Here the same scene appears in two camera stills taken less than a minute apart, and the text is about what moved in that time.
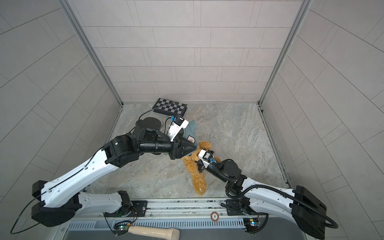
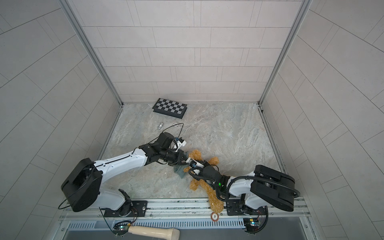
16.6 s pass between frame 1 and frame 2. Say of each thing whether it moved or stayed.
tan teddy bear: moved
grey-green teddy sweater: moved
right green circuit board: stayed
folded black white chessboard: stayed
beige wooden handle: stayed
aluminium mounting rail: stayed
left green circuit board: stayed
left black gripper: moved
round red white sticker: stayed
